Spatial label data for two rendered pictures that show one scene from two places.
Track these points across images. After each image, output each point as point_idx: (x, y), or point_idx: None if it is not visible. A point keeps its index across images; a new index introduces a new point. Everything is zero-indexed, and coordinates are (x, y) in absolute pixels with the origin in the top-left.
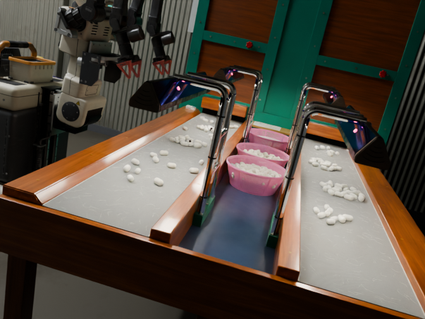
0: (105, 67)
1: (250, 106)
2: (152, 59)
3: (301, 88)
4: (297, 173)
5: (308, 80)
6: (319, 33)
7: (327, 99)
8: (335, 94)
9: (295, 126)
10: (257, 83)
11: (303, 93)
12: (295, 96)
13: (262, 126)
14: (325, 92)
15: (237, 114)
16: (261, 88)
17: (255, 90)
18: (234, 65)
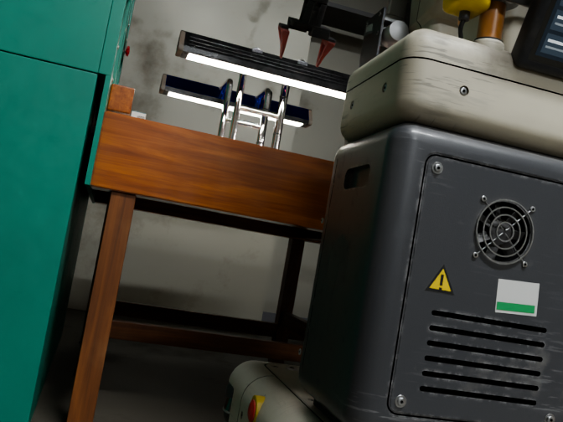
0: (379, 46)
1: (281, 121)
2: (329, 33)
3: (230, 87)
4: None
5: (121, 55)
6: None
7: (250, 105)
8: (274, 102)
9: (263, 144)
10: (289, 89)
11: (271, 100)
12: (116, 83)
13: None
14: (173, 84)
15: None
16: (117, 68)
17: (287, 98)
18: (259, 48)
